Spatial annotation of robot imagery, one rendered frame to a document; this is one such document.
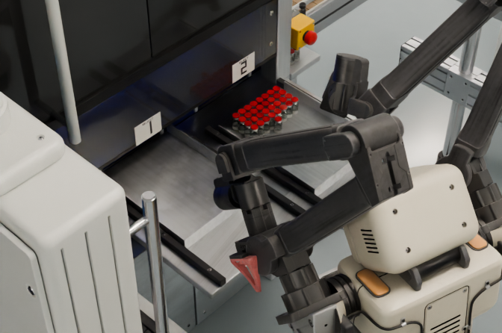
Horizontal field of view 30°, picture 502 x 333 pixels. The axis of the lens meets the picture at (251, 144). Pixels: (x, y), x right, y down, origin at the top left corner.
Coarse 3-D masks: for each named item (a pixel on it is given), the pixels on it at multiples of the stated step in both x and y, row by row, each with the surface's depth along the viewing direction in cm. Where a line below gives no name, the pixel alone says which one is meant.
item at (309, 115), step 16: (304, 96) 259; (304, 112) 257; (320, 112) 257; (224, 128) 247; (288, 128) 252; (304, 128) 252; (288, 176) 237; (304, 176) 239; (320, 176) 239; (336, 176) 237; (320, 192) 234
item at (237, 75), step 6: (252, 54) 250; (240, 60) 247; (252, 60) 251; (234, 66) 246; (240, 66) 248; (252, 66) 253; (234, 72) 248; (240, 72) 250; (246, 72) 252; (234, 78) 249
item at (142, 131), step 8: (160, 112) 232; (152, 120) 231; (160, 120) 233; (136, 128) 228; (144, 128) 230; (152, 128) 233; (160, 128) 235; (136, 136) 229; (144, 136) 232; (136, 144) 231
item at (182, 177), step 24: (168, 144) 248; (192, 144) 246; (120, 168) 241; (144, 168) 241; (168, 168) 241; (192, 168) 241; (216, 168) 241; (168, 192) 235; (192, 192) 235; (168, 216) 229; (192, 216) 229; (216, 216) 224; (192, 240) 221
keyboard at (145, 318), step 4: (140, 312) 214; (140, 316) 213; (144, 316) 213; (148, 316) 215; (144, 320) 212; (148, 320) 212; (152, 320) 214; (144, 324) 212; (148, 324) 212; (152, 324) 212; (144, 328) 211; (148, 328) 211; (152, 328) 211; (144, 332) 210; (148, 332) 210; (152, 332) 210
